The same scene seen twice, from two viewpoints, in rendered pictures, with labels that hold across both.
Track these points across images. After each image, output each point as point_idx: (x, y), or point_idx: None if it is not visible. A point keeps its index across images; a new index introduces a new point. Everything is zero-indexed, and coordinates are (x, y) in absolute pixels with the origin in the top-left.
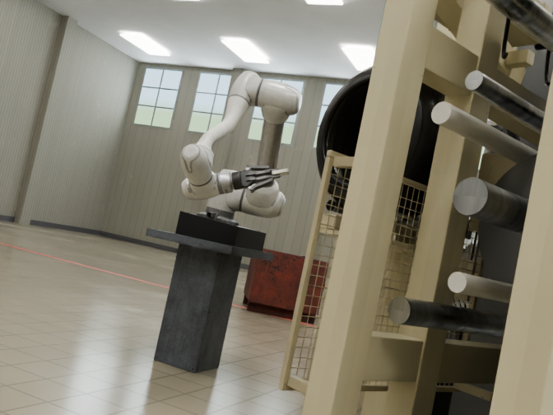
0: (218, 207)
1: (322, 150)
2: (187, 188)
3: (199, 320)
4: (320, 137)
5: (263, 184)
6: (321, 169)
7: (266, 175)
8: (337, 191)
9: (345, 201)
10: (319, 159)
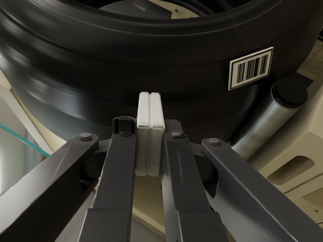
0: None
1: (118, 21)
2: None
3: None
4: (64, 18)
5: (260, 176)
6: (181, 46)
7: (169, 153)
8: (283, 18)
9: (307, 25)
10: (142, 42)
